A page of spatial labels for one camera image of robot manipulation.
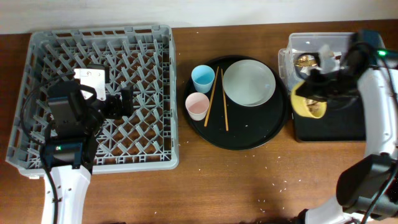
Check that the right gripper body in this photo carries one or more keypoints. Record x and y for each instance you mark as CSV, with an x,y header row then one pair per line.
x,y
340,83

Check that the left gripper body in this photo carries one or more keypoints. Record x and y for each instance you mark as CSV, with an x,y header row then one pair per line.
x,y
109,108

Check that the food scraps rice and shells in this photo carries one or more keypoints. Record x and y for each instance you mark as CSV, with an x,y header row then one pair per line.
x,y
313,106

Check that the yellow bowl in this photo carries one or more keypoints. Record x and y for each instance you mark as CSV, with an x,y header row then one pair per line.
x,y
299,106

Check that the brown coffee sachet wrapper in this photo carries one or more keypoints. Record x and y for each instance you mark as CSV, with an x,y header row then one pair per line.
x,y
317,59

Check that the grey round plate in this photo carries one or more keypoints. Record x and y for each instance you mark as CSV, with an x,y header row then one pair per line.
x,y
249,83

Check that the pink plastic cup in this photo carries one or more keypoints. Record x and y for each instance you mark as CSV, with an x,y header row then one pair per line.
x,y
197,105

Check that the light blue plastic cup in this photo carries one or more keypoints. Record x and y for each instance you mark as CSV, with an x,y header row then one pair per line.
x,y
203,77

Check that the wooden chopstick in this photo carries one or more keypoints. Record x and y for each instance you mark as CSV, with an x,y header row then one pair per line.
x,y
211,98
224,102

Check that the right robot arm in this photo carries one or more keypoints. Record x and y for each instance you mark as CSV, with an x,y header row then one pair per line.
x,y
366,191

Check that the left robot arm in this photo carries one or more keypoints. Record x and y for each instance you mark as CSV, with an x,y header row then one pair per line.
x,y
70,146

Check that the grey dishwasher rack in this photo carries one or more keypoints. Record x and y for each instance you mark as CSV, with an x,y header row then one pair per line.
x,y
141,58

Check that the black rectangular tray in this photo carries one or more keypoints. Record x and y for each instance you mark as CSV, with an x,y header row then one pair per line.
x,y
343,121

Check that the clear plastic bin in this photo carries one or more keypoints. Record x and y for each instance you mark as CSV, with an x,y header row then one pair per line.
x,y
308,42

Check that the round black tray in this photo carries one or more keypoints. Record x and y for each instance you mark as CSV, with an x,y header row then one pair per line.
x,y
249,127

